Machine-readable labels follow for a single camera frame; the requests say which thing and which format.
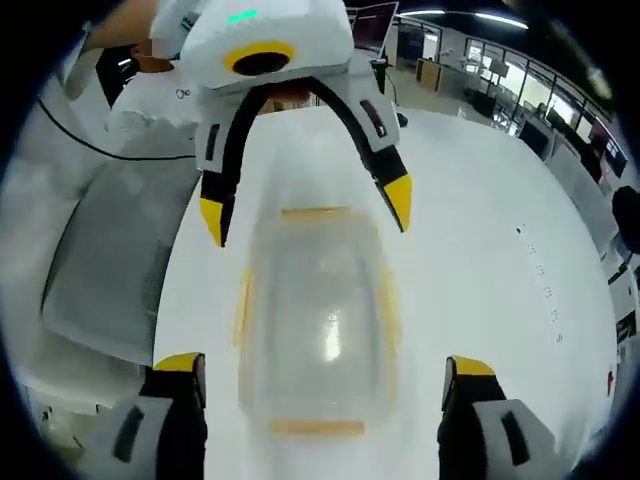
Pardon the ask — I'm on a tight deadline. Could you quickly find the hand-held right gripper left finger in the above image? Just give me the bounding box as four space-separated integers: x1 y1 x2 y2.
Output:
84 352 209 480

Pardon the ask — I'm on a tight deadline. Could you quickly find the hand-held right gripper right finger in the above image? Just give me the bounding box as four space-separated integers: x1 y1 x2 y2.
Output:
437 355 569 480

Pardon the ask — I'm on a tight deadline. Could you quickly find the clear plastic box yellow buckle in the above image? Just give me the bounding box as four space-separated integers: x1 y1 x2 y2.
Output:
232 204 402 437

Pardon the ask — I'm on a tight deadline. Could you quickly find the wooden cabinet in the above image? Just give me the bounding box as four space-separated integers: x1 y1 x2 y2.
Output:
416 57 445 92

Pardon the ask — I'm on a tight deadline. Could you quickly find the open silver laptop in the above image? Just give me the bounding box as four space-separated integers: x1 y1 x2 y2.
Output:
352 1 400 54

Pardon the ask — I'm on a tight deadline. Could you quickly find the black computer monitor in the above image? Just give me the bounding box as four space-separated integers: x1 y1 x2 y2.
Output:
589 122 629 179

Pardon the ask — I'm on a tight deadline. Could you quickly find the black office chair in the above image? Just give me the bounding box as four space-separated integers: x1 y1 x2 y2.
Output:
612 184 640 262

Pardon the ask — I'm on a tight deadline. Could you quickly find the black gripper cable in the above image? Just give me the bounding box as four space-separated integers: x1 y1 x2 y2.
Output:
36 96 201 162

